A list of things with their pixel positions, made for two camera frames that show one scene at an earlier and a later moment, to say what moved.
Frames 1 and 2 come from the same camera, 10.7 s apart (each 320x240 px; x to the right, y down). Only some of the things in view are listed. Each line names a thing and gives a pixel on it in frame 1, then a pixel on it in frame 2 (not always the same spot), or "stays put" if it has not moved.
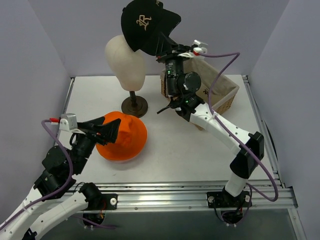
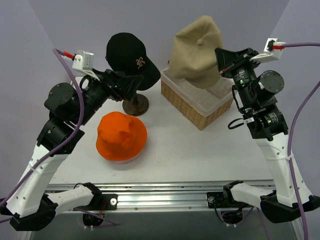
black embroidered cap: [142, 21] to [126, 52]
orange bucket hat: [131, 139] stays put
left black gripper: [90, 133] to [113, 83]
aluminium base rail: [185, 197] stays put
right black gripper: [172, 53] to [235, 65]
